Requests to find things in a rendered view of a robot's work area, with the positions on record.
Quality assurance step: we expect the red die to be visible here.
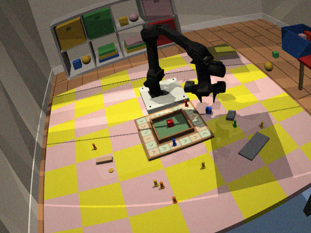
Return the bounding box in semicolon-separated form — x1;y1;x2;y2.
167;118;174;128

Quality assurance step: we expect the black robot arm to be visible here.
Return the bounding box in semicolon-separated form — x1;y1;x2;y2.
140;24;226;98

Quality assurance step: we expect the tan rectangular block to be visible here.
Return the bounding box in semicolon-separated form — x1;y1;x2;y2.
96;156;113;165

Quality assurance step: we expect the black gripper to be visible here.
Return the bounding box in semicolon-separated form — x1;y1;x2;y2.
184;74;226;103

